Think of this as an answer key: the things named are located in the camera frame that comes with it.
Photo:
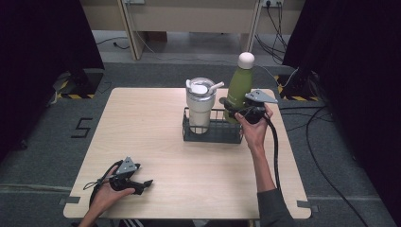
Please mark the person's right hand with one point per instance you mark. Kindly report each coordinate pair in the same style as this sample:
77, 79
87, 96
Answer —
257, 134

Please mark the beige wooden desk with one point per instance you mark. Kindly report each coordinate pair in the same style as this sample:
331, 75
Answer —
195, 17

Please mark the white wall power outlet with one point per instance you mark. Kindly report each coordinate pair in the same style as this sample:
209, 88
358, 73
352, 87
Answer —
272, 2

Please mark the green bottle with white cap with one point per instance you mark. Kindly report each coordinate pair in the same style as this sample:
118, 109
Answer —
239, 85

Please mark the stand base with hazard tape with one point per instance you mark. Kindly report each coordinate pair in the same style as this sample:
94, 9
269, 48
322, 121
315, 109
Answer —
82, 85
296, 91

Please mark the person's left hand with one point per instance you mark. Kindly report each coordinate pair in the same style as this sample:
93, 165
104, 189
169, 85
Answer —
107, 200

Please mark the white tumbler with straw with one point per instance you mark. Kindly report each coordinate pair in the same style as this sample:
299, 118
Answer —
200, 108

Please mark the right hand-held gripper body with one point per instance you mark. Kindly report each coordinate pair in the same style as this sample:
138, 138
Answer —
255, 112

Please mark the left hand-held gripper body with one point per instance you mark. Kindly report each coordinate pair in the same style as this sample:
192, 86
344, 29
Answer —
124, 179

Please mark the grey tape strip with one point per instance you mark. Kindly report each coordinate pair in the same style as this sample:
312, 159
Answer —
305, 205
70, 200

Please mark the black curtain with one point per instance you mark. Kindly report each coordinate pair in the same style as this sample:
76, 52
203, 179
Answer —
38, 63
356, 78

